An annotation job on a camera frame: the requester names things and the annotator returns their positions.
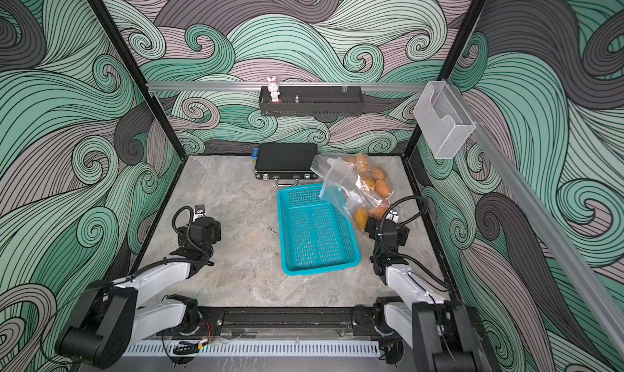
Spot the white pink bunny figurine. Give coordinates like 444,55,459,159
266,76,281,103

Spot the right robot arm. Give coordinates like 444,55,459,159
365,195,484,371

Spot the potato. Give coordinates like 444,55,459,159
369,166,387,181
375,179,393,199
354,153,369,173
362,175,376,191
354,207,369,232
369,206,388,220

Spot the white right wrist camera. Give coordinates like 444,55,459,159
386,209,400,224

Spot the black aluminium case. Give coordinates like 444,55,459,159
254,143,319,187

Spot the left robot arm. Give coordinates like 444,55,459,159
55,205,221,370

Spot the white slotted cable duct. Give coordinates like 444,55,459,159
123,339,380,358

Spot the clear blue-zipper bag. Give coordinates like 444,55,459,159
320,180,390,230
311,153,394,202

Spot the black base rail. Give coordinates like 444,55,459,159
189,304,393,336

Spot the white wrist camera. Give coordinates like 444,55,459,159
193,205,206,220
386,209,400,224

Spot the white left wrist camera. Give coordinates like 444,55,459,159
193,205,206,220

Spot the teal plastic basket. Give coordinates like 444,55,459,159
276,183,361,276

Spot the clear acrylic wall holder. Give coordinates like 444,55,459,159
414,80,475,160

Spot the black wall shelf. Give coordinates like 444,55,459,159
258,85,364,121

